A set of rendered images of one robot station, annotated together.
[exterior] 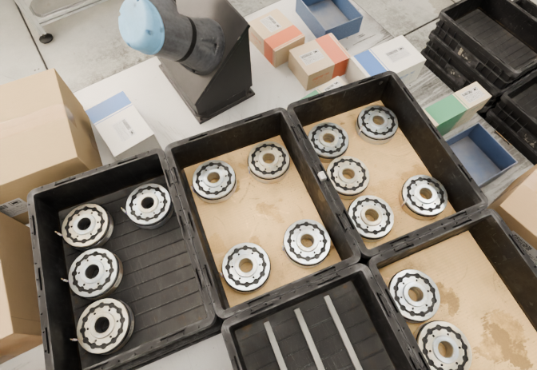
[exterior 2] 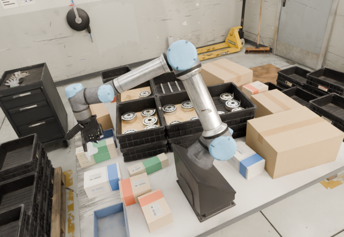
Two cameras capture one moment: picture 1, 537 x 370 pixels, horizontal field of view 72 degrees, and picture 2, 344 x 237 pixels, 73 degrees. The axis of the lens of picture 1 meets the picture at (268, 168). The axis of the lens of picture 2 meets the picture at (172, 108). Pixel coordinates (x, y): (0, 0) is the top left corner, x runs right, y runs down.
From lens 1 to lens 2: 1.66 m
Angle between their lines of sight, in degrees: 84
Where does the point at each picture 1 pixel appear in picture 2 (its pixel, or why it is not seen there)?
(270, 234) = (179, 113)
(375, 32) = (87, 217)
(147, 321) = (216, 100)
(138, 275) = (220, 107)
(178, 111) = not seen: hidden behind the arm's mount
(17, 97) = (287, 140)
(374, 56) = (107, 176)
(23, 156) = (269, 121)
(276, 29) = (154, 203)
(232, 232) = (191, 113)
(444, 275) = not seen: hidden behind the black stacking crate
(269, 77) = (166, 191)
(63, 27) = not seen: outside the picture
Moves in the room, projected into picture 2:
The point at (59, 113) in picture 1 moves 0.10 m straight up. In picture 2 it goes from (262, 133) to (264, 119)
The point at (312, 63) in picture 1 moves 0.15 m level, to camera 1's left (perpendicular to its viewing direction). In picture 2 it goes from (141, 178) to (167, 180)
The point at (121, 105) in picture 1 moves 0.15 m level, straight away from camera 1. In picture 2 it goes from (244, 160) to (263, 178)
